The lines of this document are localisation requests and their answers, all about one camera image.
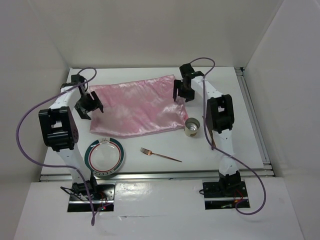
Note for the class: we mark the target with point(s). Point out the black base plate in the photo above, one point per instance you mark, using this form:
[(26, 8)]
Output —
[(217, 199), (103, 199)]

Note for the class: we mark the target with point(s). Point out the copper fork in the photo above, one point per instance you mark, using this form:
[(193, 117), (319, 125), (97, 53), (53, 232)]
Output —
[(150, 153)]

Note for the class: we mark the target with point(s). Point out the paper cup silver interior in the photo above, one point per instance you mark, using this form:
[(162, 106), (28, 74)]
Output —
[(191, 127)]

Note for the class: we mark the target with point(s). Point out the aluminium side rail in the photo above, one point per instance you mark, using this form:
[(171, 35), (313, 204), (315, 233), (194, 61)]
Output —
[(267, 165)]

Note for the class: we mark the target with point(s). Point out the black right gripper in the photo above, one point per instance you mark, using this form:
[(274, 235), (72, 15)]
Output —
[(177, 84)]

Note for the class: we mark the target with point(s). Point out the white plate green red rim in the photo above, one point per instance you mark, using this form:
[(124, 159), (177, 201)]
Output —
[(104, 156)]

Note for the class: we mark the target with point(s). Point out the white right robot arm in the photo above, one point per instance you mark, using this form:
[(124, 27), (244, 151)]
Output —
[(218, 118)]

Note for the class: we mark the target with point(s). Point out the brown wooden knife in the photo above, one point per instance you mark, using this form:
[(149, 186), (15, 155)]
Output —
[(213, 144)]

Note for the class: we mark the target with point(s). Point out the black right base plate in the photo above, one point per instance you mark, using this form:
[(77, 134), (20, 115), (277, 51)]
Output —
[(217, 199)]

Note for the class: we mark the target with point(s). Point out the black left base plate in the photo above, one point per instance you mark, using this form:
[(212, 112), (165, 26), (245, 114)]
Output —
[(103, 199)]

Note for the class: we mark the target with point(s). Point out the aluminium table edge rail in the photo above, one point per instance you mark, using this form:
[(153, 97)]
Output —
[(186, 175)]

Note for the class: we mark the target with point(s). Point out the pink rose satin placemat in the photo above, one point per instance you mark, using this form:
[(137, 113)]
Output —
[(138, 108)]

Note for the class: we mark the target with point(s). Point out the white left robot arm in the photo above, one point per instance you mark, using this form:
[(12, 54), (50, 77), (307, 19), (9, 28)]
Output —
[(60, 132)]

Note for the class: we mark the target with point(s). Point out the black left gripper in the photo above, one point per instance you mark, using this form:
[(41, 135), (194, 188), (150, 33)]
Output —
[(94, 104)]

